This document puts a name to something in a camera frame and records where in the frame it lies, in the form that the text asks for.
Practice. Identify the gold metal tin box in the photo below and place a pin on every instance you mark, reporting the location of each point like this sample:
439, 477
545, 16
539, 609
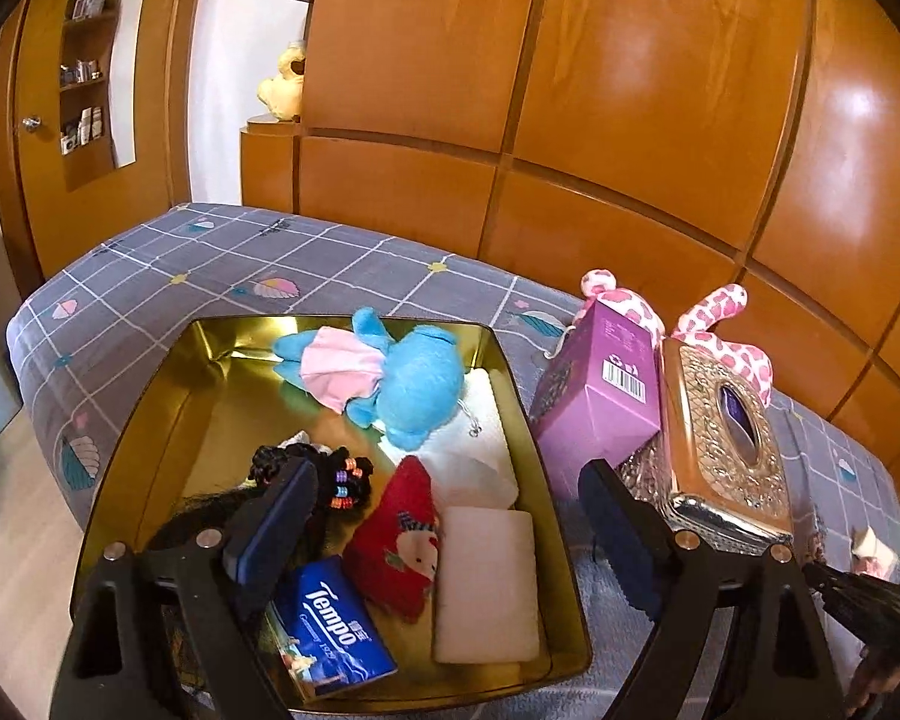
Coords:
217, 405

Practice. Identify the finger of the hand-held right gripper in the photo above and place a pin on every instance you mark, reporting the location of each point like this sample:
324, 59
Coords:
847, 589

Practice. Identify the pink spotted plush toy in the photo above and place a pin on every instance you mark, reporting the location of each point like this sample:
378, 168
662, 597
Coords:
735, 330

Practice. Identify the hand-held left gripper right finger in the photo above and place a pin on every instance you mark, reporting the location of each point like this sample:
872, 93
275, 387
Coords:
622, 540

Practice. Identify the metal door knob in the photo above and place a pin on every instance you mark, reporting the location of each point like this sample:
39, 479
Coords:
30, 123

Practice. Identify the wooden shelf cabinet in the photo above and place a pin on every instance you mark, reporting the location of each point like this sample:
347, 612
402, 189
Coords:
37, 195

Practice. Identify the wooden panelled headboard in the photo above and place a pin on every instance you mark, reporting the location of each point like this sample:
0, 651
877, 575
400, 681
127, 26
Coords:
607, 90

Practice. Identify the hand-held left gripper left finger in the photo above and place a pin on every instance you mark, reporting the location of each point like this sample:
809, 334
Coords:
270, 540

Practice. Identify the yellow plush toy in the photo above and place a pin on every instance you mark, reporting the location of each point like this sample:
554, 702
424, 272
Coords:
281, 82

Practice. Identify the red fabric pouch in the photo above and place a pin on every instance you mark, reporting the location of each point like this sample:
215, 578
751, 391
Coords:
397, 540

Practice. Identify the blue plush elephant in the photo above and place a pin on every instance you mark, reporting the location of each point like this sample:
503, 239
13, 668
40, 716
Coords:
420, 382

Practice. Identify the black-haired doll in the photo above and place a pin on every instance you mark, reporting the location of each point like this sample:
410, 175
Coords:
285, 465

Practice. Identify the purple cardboard box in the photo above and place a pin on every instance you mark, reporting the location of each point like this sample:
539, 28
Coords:
600, 390

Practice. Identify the blue tissue pack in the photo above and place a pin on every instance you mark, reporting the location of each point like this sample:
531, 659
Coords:
337, 630

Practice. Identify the grey white soft cloth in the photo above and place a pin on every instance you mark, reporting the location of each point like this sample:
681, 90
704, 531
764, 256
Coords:
296, 437

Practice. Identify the grey checked bed sheet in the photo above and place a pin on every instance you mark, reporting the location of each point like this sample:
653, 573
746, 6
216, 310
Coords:
307, 270

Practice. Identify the ornate gold tissue box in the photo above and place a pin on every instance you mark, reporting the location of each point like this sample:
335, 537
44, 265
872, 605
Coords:
727, 435

